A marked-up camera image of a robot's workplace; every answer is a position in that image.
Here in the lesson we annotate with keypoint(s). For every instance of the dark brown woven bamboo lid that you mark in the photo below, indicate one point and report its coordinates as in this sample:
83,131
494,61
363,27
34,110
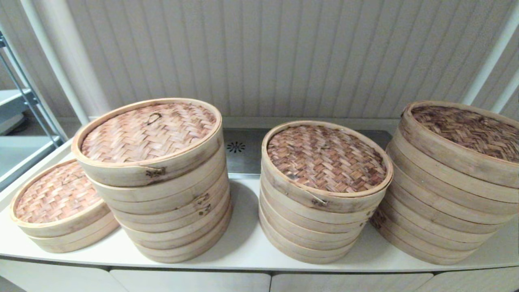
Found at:
466,129

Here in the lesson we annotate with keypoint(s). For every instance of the reddish-brown woven bamboo lid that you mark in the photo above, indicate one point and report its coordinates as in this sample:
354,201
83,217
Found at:
324,158

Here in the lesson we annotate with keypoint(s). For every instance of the stainless steel drain tray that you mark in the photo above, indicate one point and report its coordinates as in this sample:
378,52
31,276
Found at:
243,162

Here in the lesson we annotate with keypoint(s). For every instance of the beige cabinet door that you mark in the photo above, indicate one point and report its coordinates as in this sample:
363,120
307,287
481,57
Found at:
190,282
348,284
48,280

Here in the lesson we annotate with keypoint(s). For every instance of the thin white pole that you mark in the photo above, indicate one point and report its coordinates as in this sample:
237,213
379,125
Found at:
507,94
490,61

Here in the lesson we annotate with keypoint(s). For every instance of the pale grey shelf board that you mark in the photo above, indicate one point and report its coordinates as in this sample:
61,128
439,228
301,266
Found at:
10,101

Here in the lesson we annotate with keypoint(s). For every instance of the grey metal rack frame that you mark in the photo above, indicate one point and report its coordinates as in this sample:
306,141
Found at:
30,97

